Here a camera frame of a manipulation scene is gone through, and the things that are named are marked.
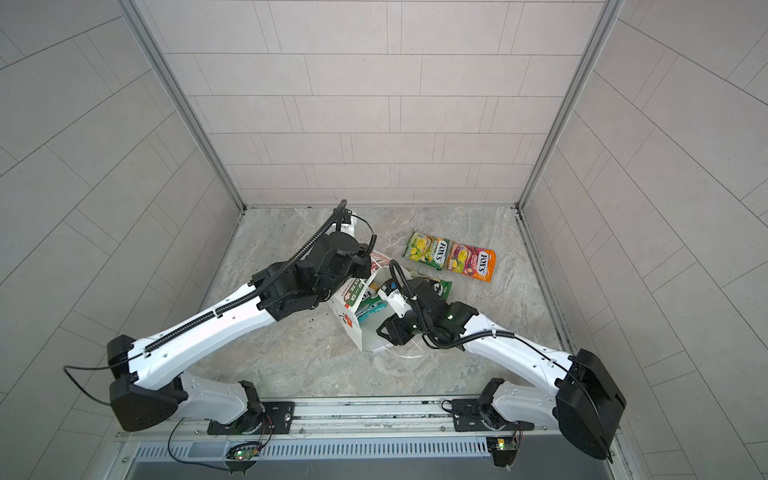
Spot green Fox's candy bag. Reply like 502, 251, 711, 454
403, 231, 453, 270
412, 272, 453, 300

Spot white floral paper bag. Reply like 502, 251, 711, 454
330, 250, 395, 353

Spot orange Fox's candy bag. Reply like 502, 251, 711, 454
446, 243, 496, 282

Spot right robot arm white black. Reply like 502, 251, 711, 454
377, 278, 626, 460

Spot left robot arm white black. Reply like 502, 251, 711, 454
107, 231, 373, 434

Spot green snack packets in bag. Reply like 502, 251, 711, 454
355, 296, 387, 323

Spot right circuit board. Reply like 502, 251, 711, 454
486, 437, 520, 468

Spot circuit board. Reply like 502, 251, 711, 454
486, 437, 520, 468
225, 441, 263, 462

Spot left circuit board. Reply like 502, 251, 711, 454
225, 441, 263, 462

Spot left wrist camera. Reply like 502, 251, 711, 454
331, 209, 358, 237

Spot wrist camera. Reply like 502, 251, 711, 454
331, 209, 358, 237
378, 279, 412, 318

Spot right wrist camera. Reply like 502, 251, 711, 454
378, 279, 412, 318

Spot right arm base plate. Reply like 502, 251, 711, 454
440, 398, 535, 432

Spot aluminium mounting rail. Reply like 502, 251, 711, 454
116, 392, 619, 442

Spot vented cable duct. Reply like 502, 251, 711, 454
135, 437, 490, 463

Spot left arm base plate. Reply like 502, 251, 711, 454
207, 401, 296, 435

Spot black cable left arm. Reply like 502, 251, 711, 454
62, 359, 265, 473

